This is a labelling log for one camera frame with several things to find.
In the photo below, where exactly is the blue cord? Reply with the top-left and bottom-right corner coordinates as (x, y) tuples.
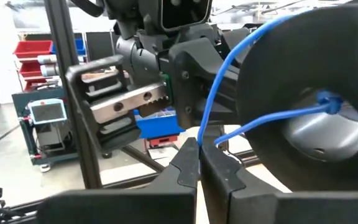
(196, 14), (343, 147)

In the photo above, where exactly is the dark teal cart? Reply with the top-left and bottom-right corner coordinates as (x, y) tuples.
(11, 86), (79, 172)

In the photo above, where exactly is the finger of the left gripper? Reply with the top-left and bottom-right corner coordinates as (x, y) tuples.
(168, 37), (241, 130)
(221, 27), (251, 63)

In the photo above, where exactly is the blue storage bin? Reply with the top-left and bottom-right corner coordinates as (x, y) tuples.
(134, 107), (186, 140)

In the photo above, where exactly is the light blue screen pendant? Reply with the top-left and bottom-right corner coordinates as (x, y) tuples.
(28, 98), (68, 125)

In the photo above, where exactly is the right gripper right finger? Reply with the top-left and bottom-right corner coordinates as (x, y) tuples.
(200, 144), (358, 224)

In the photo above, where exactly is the blue plastic bin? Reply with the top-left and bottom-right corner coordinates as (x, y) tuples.
(52, 37), (87, 57)

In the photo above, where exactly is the white paper roll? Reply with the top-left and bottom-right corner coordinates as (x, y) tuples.
(40, 63), (60, 78)
(37, 54), (58, 65)

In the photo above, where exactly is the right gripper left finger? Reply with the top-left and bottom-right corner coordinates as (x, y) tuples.
(37, 138), (200, 224)

